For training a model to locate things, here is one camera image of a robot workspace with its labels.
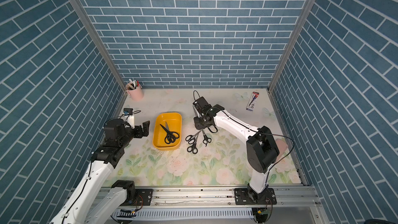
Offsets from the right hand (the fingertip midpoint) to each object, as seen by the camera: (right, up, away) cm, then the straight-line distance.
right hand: (200, 123), depth 88 cm
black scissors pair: (-6, -10, +6) cm, 13 cm away
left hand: (-28, +3, -10) cm, 30 cm away
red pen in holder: (-46, +26, +21) cm, 56 cm away
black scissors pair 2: (-4, -15, +2) cm, 16 cm away
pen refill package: (+37, +13, +24) cm, 46 cm away
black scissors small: (+3, -11, +6) cm, 12 cm away
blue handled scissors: (+7, -2, -14) cm, 16 cm away
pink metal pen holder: (-47, +18, +22) cm, 55 cm away
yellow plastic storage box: (-18, 0, +13) cm, 22 cm away
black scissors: (-18, -9, +6) cm, 21 cm away
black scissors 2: (-18, -8, +6) cm, 21 cm away
